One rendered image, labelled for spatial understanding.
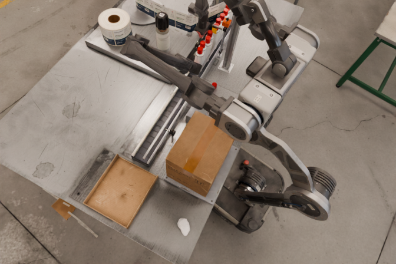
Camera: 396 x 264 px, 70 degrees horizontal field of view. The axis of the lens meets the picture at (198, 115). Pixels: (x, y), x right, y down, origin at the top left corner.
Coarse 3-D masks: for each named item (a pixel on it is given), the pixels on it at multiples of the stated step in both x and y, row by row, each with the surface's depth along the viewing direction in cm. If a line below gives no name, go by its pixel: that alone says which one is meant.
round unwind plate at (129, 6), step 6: (132, 0) 211; (156, 0) 213; (126, 6) 207; (132, 6) 208; (132, 12) 205; (138, 12) 205; (132, 18) 202; (138, 18) 202; (144, 18) 203; (150, 18) 203; (144, 24) 200
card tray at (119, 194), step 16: (112, 160) 153; (112, 176) 152; (128, 176) 153; (144, 176) 153; (96, 192) 147; (112, 192) 148; (128, 192) 149; (144, 192) 149; (96, 208) 144; (112, 208) 144; (128, 208) 145; (128, 224) 138
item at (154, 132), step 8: (232, 16) 212; (216, 48) 196; (208, 64) 191; (200, 72) 184; (176, 96) 174; (168, 104) 171; (176, 104) 171; (168, 112) 168; (176, 112) 169; (160, 120) 165; (152, 128) 162; (160, 128) 163; (152, 136) 160; (160, 136) 160; (144, 144) 157; (144, 152) 155; (152, 152) 155; (144, 160) 153
